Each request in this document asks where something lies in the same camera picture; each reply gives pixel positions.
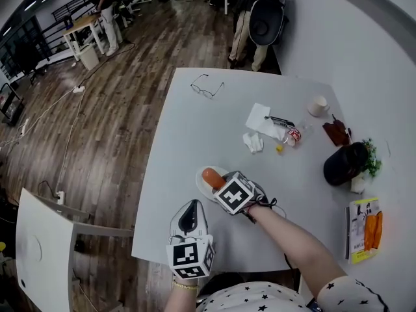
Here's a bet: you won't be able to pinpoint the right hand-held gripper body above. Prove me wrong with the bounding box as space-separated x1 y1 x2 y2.
213 172 271 215

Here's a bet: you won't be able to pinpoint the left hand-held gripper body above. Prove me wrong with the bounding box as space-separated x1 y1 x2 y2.
166 229 216 281

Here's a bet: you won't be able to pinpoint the white plate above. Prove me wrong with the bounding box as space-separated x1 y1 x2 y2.
195 165 233 206

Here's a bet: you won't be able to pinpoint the person's left forearm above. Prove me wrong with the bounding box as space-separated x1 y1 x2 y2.
165 276 200 312

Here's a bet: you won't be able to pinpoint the person's right forearm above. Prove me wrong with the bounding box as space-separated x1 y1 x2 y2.
248 203 348 301

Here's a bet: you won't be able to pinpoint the crumpled white tissue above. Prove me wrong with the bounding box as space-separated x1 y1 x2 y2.
242 131 265 155

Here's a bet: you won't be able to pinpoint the dark trousers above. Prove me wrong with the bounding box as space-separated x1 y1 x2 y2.
198 271 248 289

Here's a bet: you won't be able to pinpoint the large white table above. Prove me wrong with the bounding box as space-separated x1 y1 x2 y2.
131 66 393 273

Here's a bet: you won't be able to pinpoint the white paper napkin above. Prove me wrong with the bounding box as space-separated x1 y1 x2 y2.
244 102 287 141

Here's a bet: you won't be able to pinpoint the black pen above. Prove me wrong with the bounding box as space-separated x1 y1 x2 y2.
264 115 296 127

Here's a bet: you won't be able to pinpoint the clear bottle red label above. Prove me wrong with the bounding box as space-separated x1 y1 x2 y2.
281 118 315 148

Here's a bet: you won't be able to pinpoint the white star-print shirt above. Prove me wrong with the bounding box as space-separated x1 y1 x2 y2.
196 276 391 312

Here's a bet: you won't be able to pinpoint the black-rimmed eyeglasses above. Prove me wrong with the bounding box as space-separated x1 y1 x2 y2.
190 73 226 99

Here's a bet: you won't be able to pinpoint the white paper cup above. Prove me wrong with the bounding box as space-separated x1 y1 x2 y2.
306 94 330 118

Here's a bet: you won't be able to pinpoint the brown leather pouch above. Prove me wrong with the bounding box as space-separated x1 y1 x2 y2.
322 113 354 148

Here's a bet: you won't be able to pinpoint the black cap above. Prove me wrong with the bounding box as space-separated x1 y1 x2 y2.
322 141 370 187

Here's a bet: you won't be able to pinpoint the white square table with grommet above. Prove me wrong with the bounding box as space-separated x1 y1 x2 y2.
15 187 135 312

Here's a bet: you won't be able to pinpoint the leafy green vegetable white stem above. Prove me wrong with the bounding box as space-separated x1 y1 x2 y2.
350 137 384 195

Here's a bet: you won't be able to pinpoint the black round backpack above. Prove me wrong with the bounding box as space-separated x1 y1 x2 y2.
248 0 289 47

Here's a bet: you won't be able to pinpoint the white waste bin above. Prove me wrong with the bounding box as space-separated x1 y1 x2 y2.
79 43 99 71

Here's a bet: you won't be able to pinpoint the black rolling cart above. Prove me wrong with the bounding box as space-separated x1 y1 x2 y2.
0 83 25 127

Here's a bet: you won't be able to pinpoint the wooden desk white legs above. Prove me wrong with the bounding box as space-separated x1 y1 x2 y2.
62 14 106 62

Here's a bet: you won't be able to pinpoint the black monitor on stand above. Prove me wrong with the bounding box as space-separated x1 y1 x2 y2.
14 38 47 79

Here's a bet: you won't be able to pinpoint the black metal railing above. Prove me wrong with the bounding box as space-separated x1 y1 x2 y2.
0 0 131 78

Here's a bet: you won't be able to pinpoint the gold bracelet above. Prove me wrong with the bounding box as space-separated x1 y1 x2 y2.
172 279 200 291

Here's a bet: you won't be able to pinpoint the white floor cable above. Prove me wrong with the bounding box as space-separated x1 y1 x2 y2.
56 90 84 195

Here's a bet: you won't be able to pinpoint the black floor cable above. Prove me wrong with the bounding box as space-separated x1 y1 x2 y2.
82 40 136 88

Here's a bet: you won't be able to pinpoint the thin white cable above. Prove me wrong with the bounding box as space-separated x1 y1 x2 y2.
0 89 77 150

